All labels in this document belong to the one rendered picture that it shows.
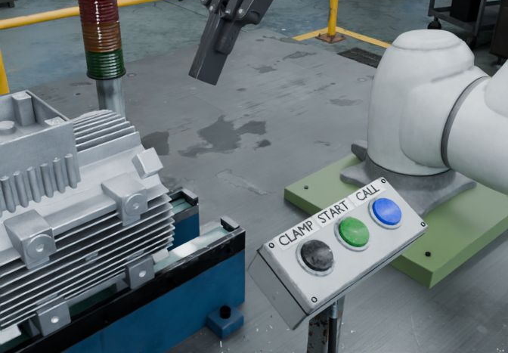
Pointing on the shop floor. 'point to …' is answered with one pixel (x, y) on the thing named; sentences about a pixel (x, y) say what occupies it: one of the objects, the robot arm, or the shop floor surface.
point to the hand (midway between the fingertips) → (214, 50)
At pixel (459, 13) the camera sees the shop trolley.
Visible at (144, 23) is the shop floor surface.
